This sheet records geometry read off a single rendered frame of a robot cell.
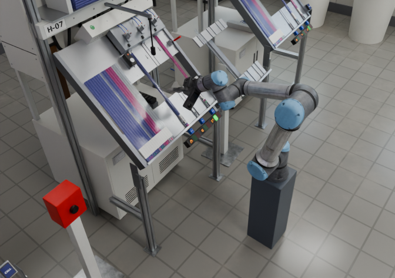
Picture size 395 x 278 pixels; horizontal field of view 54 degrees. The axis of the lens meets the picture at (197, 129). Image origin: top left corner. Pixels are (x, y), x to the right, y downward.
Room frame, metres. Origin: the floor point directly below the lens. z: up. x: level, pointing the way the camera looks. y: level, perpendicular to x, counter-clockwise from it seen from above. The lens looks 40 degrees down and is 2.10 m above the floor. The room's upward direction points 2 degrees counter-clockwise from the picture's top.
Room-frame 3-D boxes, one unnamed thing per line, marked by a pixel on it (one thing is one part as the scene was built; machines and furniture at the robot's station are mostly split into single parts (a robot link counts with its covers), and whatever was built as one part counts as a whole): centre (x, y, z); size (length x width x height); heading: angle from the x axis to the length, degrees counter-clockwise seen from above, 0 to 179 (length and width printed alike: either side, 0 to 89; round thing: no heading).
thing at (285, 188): (1.47, -0.41, 0.28); 0.18 x 0.18 x 0.55; 50
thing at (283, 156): (1.46, -0.41, 0.72); 0.13 x 0.12 x 0.14; 137
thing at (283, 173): (1.47, -0.41, 0.60); 0.15 x 0.15 x 0.10
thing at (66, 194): (1.18, 0.63, 0.39); 0.24 x 0.24 x 0.78; 54
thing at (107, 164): (2.04, 0.58, 0.31); 0.70 x 0.65 x 0.62; 144
